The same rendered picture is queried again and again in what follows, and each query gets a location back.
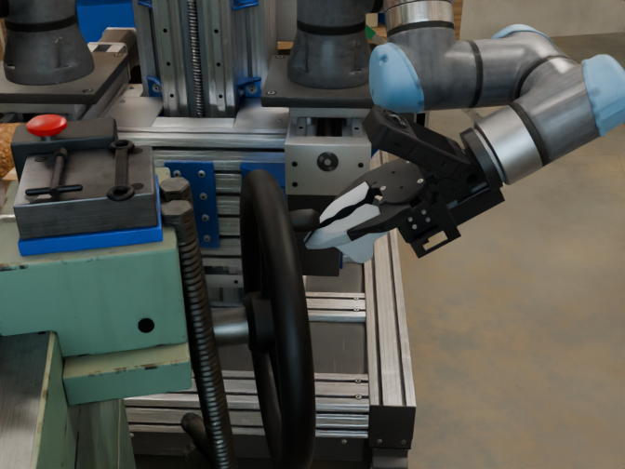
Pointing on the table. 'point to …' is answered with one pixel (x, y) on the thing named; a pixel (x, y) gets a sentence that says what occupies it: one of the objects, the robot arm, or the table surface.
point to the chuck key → (56, 178)
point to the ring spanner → (121, 171)
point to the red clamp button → (46, 125)
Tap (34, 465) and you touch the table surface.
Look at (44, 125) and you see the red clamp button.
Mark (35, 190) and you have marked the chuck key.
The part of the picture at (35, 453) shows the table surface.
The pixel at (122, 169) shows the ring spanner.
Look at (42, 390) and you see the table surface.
